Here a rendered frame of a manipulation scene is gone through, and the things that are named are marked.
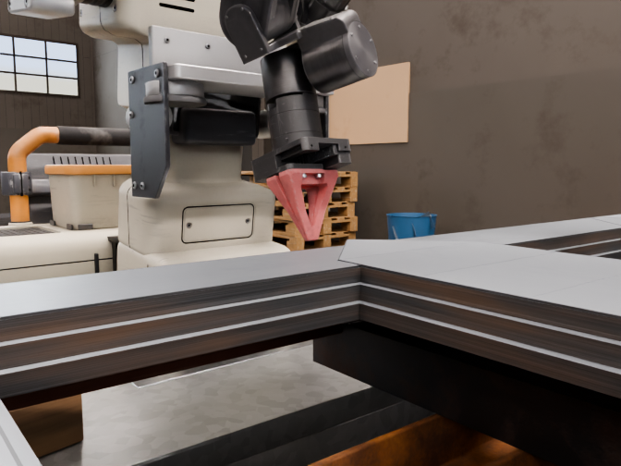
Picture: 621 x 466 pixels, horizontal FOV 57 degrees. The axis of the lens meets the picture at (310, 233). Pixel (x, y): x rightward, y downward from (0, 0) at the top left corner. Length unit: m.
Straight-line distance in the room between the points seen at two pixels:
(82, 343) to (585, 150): 4.49
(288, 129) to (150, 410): 0.32
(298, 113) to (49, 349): 0.38
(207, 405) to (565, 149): 4.30
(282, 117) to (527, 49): 4.44
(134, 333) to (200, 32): 0.59
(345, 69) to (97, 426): 0.42
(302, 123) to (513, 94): 4.42
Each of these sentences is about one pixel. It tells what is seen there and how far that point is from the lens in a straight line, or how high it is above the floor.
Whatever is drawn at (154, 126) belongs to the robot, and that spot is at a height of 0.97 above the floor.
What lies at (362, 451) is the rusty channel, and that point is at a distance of 0.44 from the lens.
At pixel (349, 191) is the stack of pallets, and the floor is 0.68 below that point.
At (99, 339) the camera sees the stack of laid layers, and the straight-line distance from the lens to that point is 0.33.
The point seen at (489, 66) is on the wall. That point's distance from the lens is 5.16.
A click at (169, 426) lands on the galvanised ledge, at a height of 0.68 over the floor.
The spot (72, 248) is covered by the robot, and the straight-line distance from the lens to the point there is 1.04.
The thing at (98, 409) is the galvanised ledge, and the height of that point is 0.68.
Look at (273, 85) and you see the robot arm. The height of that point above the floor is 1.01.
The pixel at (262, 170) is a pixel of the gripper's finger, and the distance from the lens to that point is 0.63.
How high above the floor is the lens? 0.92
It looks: 7 degrees down
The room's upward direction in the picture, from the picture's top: straight up
